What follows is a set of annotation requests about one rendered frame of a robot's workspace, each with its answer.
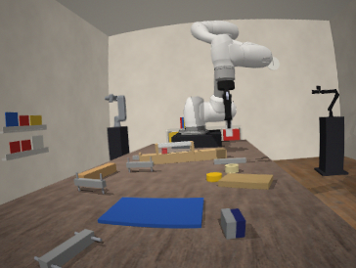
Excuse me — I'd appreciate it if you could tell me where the cream roll of masking tape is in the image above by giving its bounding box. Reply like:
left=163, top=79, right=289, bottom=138
left=225, top=163, right=239, bottom=173

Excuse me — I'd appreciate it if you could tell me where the tan wooden bar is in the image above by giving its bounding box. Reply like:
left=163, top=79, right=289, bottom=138
left=78, top=163, right=116, bottom=179

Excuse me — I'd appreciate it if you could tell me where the yellow short cylinder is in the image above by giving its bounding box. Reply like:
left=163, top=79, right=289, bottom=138
left=206, top=172, right=222, bottom=182

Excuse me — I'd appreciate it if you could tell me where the tan flat board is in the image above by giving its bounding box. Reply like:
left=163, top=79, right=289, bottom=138
left=218, top=173, right=273, bottom=190

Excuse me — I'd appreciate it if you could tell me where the blue flat rectangular pad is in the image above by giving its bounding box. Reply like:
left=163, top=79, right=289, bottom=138
left=98, top=197, right=203, bottom=228

